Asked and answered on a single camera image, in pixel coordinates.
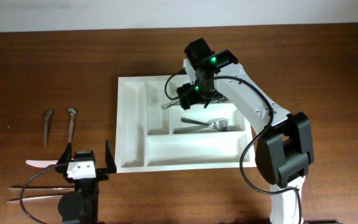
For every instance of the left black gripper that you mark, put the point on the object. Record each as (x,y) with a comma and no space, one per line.
(103,173)

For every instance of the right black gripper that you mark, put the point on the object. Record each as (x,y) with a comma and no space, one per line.
(187,96)

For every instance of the steel spoon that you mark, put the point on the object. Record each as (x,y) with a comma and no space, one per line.
(169,104)
(222,99)

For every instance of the steel fork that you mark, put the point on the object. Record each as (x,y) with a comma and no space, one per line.
(197,128)
(217,125)

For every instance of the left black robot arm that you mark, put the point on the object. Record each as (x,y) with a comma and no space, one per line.
(81,204)

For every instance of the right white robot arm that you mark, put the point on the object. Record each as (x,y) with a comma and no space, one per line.
(283,140)

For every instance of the steel fork in tray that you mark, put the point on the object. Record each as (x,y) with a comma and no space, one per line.
(217,125)

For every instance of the white plastic knife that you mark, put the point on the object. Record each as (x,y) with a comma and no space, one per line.
(41,164)

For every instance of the small steel teaspoon right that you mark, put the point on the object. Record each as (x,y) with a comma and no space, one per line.
(72,112)

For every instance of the small steel teaspoon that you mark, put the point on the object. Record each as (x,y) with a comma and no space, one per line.
(72,112)
(47,116)

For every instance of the white plastic cutlery tray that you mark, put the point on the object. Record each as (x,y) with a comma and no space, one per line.
(145,133)

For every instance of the small steel teaspoon left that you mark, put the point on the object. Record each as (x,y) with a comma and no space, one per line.
(47,116)

